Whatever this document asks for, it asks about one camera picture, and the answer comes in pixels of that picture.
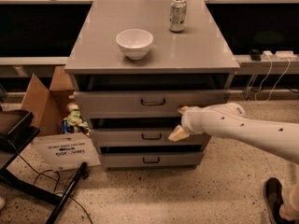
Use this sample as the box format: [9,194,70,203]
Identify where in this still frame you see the grey drawer cabinet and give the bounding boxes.
[64,0,240,170]

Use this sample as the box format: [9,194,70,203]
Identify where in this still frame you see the grey bottom drawer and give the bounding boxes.
[99,152,204,169]

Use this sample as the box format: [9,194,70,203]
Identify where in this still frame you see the brown cardboard box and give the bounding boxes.
[21,66,100,171]

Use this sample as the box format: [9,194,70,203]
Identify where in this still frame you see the white power strip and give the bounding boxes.
[262,50,297,61]

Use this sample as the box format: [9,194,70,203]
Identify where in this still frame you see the white ceramic bowl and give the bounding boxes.
[116,29,153,60]

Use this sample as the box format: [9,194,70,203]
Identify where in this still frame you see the beige trouser leg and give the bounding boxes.
[279,183,299,221]

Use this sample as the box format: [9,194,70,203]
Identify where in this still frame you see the black shoe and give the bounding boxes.
[263,177,294,224]

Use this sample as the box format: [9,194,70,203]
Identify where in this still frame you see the green-clothed doll toy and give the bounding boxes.
[61,103,90,136]

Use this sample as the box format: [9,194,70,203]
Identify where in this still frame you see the black floor cable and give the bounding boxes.
[15,152,94,224]

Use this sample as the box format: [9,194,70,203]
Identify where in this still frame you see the black metal stand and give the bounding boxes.
[0,110,88,224]

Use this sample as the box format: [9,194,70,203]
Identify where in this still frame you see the grey middle drawer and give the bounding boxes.
[91,128,210,154]

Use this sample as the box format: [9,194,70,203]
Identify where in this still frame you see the silver soda can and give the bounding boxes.
[169,0,187,32]

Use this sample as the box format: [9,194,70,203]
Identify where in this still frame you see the white cable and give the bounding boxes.
[252,57,292,105]

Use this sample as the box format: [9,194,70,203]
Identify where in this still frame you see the grey drawer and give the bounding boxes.
[99,152,204,169]
[75,90,230,119]
[91,128,210,154]

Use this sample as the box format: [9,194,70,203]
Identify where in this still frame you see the grey top drawer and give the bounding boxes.
[75,90,230,119]

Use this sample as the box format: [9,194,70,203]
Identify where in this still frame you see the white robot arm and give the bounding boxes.
[168,103,299,163]

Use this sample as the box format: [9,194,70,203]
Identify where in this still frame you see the black adapter block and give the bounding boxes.
[249,49,261,61]

